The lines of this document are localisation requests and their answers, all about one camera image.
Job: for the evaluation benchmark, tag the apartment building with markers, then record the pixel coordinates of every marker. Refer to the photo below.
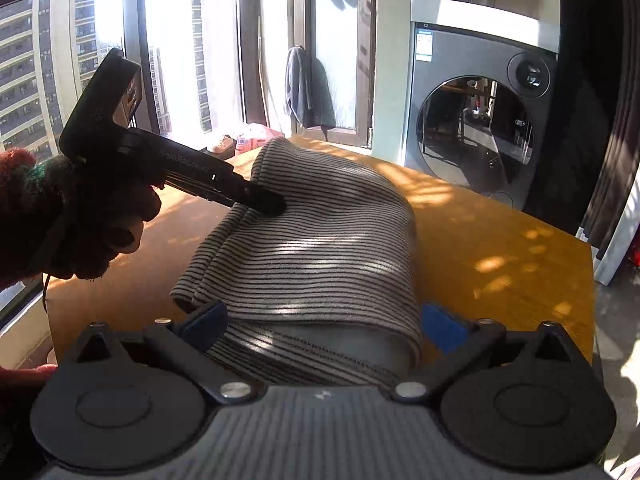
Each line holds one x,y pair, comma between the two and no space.
20,60

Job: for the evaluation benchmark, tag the pink detergent refill bag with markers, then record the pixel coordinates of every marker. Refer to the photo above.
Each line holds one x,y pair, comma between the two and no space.
255,137

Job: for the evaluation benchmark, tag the hanging dark blue garment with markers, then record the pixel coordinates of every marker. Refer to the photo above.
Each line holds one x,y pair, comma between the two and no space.
300,90

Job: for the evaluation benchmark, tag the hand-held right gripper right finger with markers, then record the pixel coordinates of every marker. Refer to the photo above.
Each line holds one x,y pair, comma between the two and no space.
442,332

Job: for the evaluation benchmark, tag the striped grey cloth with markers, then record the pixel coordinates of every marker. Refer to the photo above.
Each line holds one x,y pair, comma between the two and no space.
320,240

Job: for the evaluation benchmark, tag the dark window frame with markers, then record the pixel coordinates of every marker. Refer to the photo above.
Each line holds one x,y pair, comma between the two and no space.
135,35

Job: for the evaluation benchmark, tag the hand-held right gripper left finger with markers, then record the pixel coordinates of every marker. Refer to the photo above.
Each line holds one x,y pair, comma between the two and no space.
205,327

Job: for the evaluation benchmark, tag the dark front-loading washing machine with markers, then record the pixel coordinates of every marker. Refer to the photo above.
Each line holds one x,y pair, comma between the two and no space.
435,70

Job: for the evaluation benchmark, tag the person's left hand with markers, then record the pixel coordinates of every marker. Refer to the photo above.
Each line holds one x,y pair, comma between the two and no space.
95,220

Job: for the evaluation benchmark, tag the beige slipper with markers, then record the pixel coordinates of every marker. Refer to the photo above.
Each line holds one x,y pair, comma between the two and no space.
220,145

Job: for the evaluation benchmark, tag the brown framed glass door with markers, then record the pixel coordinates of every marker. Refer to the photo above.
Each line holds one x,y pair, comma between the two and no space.
332,35

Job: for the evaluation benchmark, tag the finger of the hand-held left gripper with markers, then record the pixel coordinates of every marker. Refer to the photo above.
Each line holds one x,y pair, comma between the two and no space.
265,201

